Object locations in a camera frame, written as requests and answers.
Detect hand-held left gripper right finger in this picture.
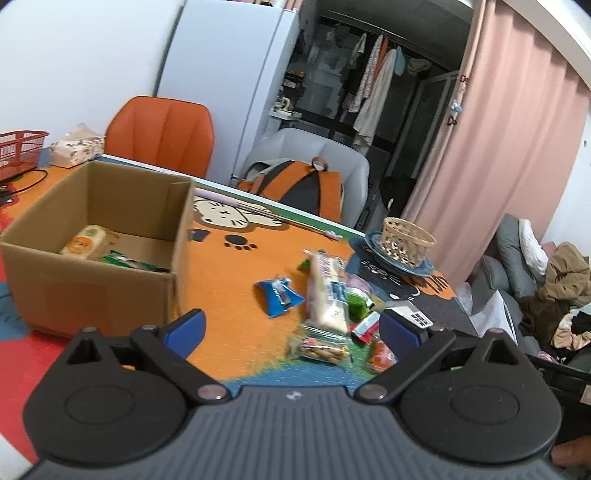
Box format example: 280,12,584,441
355,308,528,402

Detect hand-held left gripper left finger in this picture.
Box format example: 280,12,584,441
65,308,232,406

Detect orange red snack packet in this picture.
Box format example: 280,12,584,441
367,339,398,374

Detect red white striped snack packet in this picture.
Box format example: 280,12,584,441
349,311,382,344

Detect clear mixed nuts packet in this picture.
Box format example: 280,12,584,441
288,323,352,365

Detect long white bread packet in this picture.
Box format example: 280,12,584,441
302,249,352,335

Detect blue snack packet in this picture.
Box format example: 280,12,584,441
253,275,306,319

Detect brown cardboard box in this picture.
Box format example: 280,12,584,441
0,159,195,340

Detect person's right hand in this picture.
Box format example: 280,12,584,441
551,438,591,468

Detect cartoon cat table mat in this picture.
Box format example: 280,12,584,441
0,159,476,388

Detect blue ceramic plate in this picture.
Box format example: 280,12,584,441
365,231,435,278

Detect green white snack packet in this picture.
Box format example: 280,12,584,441
99,249,171,274

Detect pile of clothes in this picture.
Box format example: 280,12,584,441
522,242,591,352

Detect woven bamboo basket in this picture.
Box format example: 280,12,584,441
381,217,437,268

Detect large white plastic bag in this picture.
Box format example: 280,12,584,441
455,281,519,334

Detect grey sofa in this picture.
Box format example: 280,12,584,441
471,215,591,370

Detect orange bear snack packet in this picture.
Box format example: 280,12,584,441
59,224,122,260

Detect white pillow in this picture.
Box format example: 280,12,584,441
517,219,549,278

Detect black bag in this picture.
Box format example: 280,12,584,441
369,175,417,219

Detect orange grey backpack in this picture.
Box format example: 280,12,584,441
238,157,345,217

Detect orange chair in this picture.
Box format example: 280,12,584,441
105,96,215,178

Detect grey chair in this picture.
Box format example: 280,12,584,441
231,128,370,229

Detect floral tissue pack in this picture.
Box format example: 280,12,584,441
48,124,106,168

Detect pink curtain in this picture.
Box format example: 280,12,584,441
402,0,591,288

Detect red plastic basket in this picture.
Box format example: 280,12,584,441
0,130,49,182

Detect hanging clothes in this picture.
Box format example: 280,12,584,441
342,32,432,148

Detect white refrigerator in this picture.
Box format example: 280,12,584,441
154,0,301,183

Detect black cable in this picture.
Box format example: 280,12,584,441
0,168,49,205

